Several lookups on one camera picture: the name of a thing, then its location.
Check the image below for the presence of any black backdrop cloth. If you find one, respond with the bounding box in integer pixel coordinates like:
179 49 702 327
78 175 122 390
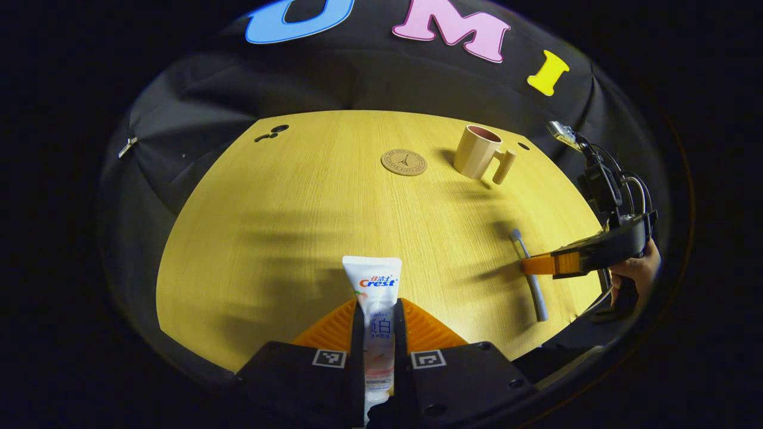
98 0 662 382

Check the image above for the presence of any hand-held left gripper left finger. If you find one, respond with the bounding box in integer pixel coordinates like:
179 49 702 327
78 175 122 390
234 298 366 429

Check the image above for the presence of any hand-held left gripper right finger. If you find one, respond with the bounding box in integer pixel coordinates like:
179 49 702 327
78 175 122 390
393 298 535 429

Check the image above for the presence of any white toothpaste tube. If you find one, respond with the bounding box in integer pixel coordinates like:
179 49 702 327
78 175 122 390
342 255 402 418

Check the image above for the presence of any beige cup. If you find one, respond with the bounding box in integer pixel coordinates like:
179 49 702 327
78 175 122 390
453 125 518 185

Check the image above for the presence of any round brown coaster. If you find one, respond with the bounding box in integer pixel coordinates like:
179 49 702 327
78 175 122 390
381 149 428 176

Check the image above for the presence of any white toothbrush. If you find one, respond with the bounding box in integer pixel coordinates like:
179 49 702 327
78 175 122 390
511 229 549 322

